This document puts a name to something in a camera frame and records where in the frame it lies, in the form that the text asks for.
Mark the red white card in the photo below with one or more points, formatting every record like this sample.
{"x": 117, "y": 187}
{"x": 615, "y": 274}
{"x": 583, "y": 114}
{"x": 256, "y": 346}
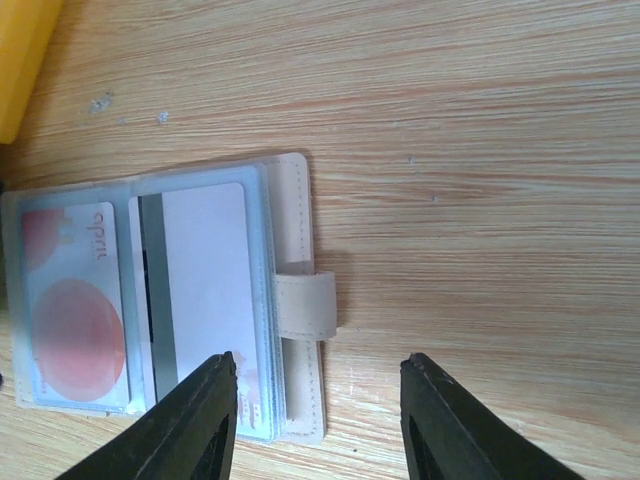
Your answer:
{"x": 77, "y": 341}

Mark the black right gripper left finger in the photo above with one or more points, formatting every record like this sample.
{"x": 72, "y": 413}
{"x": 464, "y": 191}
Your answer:
{"x": 189, "y": 434}

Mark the yellow bin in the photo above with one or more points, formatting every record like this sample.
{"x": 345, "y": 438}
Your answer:
{"x": 26, "y": 29}

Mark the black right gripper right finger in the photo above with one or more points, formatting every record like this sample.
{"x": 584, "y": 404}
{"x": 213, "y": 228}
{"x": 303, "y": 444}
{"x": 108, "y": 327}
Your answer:
{"x": 449, "y": 434}

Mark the beige card holder wallet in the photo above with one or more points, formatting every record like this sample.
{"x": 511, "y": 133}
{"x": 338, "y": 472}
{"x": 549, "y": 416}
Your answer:
{"x": 303, "y": 300}

